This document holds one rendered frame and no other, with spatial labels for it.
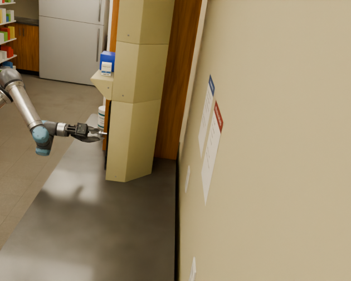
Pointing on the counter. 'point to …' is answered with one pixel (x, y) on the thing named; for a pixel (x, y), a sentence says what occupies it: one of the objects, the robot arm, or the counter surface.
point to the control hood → (103, 83)
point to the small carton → (106, 68)
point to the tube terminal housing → (135, 109)
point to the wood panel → (169, 99)
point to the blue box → (108, 57)
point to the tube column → (145, 21)
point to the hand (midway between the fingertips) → (102, 136)
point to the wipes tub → (101, 117)
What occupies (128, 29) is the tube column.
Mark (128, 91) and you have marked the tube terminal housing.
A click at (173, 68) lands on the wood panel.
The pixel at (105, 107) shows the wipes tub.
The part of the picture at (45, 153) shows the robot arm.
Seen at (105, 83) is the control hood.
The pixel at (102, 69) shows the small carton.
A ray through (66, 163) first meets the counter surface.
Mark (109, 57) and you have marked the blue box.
